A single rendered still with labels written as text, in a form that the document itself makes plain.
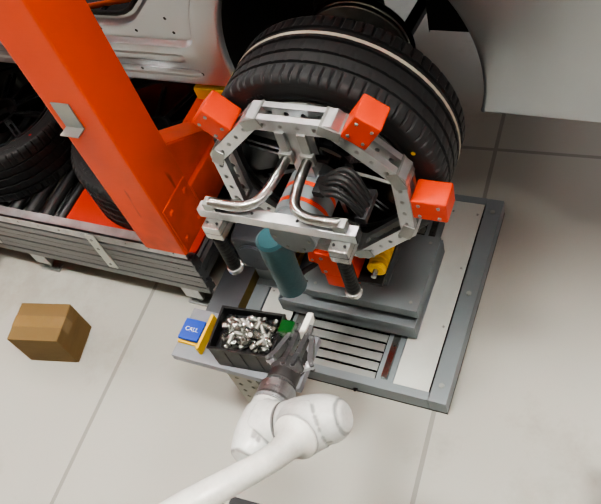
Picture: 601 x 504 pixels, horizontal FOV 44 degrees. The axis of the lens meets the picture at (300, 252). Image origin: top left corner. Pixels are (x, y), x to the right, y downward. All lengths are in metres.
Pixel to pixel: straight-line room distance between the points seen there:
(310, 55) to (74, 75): 0.56
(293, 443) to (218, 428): 1.14
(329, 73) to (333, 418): 0.78
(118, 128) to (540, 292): 1.52
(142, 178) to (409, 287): 0.94
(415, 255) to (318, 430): 1.12
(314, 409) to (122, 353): 1.50
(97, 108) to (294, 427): 0.94
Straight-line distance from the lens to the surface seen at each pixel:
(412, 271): 2.50
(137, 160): 2.09
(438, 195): 1.83
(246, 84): 1.85
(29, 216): 3.01
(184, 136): 2.31
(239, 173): 2.08
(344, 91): 1.74
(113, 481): 2.74
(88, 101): 1.92
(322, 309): 2.55
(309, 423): 1.54
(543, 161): 3.05
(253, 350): 2.08
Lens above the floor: 2.31
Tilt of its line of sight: 52 degrees down
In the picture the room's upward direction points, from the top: 23 degrees counter-clockwise
